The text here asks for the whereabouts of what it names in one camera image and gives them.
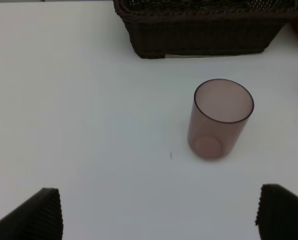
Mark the dark brown wicker basket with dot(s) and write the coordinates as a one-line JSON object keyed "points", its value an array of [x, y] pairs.
{"points": [[158, 28]]}

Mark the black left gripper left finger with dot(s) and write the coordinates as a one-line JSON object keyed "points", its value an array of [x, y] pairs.
{"points": [[38, 218]]}

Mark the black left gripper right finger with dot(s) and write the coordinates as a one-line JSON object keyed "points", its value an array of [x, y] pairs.
{"points": [[277, 215]]}

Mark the translucent purple plastic cup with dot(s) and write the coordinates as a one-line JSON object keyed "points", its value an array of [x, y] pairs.
{"points": [[220, 110]]}

